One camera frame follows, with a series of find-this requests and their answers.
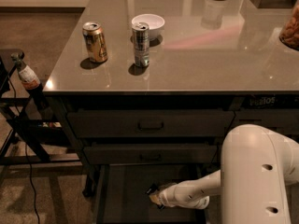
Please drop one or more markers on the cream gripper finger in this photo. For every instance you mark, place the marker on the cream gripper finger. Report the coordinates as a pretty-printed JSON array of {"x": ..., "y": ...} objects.
[{"x": 154, "y": 198}]

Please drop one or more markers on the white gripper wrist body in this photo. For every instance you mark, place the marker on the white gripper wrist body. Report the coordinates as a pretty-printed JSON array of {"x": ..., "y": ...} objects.
[{"x": 169, "y": 196}]

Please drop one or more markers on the dark rxbar blueberry wrapper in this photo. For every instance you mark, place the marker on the dark rxbar blueberry wrapper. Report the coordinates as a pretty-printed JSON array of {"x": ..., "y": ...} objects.
[{"x": 155, "y": 189}]

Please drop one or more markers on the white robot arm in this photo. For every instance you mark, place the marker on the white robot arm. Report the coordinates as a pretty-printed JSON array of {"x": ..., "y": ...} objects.
[{"x": 257, "y": 165}]

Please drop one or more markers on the open bottom drawer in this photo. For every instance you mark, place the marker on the open bottom drawer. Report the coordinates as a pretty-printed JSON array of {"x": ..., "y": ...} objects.
[{"x": 122, "y": 198}]

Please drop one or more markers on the middle left drawer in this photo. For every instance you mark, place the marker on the middle left drawer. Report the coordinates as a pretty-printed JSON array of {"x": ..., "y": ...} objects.
[{"x": 151, "y": 153}]

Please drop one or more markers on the top left drawer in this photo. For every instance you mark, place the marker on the top left drawer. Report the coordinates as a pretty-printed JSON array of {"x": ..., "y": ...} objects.
[{"x": 149, "y": 123}]

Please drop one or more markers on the dark counter cabinet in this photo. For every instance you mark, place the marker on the dark counter cabinet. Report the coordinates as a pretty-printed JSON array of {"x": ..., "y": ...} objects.
[{"x": 210, "y": 55}]

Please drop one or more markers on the top right drawer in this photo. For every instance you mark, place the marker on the top right drawer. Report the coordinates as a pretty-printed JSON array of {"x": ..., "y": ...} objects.
[{"x": 284, "y": 121}]

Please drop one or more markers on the slim silver energy can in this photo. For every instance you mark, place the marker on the slim silver energy can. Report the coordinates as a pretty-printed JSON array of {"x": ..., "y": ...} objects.
[{"x": 141, "y": 42}]

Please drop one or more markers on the cola bottle red label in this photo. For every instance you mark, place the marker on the cola bottle red label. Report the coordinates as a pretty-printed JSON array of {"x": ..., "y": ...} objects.
[{"x": 30, "y": 81}]

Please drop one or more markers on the white bowl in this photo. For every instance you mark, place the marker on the white bowl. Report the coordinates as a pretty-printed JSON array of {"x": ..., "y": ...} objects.
[{"x": 155, "y": 23}]

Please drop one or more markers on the gold soda can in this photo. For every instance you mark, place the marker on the gold soda can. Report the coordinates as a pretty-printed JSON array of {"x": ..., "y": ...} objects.
[{"x": 93, "y": 34}]

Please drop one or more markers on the dark side table frame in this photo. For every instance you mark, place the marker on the dark side table frame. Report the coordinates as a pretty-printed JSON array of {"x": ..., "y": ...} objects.
[{"x": 38, "y": 129}]

